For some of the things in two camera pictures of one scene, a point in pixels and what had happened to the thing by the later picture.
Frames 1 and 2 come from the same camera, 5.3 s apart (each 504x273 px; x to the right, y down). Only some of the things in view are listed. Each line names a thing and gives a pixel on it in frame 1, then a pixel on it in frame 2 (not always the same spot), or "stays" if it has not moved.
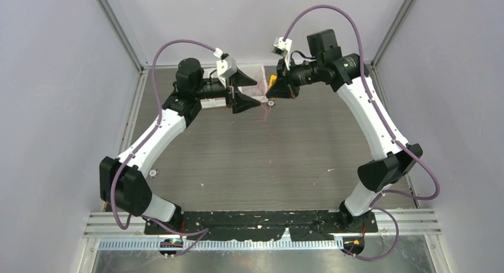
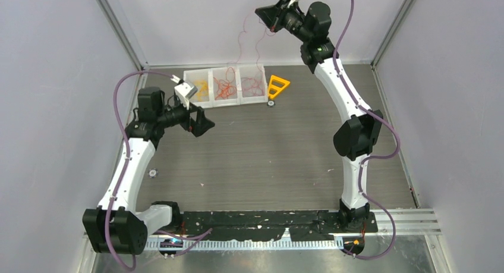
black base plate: (263, 225) stays
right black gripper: (280, 89) → (272, 16)
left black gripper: (239, 102) → (201, 124)
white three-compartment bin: (255, 71) stays
